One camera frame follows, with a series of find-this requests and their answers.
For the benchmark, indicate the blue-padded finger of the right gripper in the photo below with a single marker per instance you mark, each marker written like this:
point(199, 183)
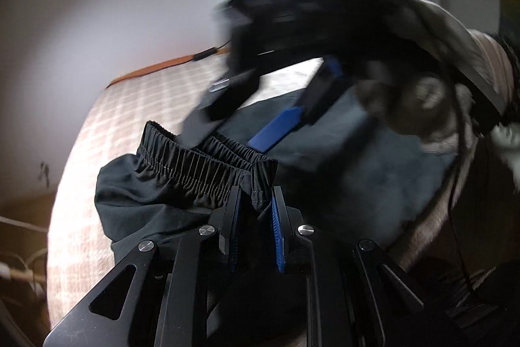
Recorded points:
point(323, 90)
point(218, 103)

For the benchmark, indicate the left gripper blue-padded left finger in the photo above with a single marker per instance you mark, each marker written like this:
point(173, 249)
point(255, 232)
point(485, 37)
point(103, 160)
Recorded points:
point(230, 216)

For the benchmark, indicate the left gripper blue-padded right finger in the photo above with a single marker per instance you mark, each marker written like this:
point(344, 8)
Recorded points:
point(285, 221)

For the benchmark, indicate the black pants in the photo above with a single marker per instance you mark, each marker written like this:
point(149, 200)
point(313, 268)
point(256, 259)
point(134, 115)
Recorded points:
point(349, 175)

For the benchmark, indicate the gloved right hand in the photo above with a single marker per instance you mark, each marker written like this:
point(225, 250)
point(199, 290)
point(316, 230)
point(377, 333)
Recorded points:
point(427, 106)

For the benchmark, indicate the bed with beige plaid cover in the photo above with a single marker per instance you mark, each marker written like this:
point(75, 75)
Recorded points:
point(78, 252)

